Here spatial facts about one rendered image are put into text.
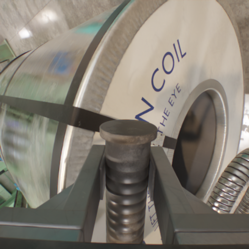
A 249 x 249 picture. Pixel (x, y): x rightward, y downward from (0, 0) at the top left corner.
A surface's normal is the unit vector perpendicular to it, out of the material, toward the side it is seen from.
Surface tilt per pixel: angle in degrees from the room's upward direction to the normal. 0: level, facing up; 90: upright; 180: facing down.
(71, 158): 89
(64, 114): 48
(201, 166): 65
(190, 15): 90
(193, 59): 90
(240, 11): 0
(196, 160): 60
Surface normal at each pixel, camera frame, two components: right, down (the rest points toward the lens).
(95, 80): 0.66, 0.15
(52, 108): -0.68, -0.22
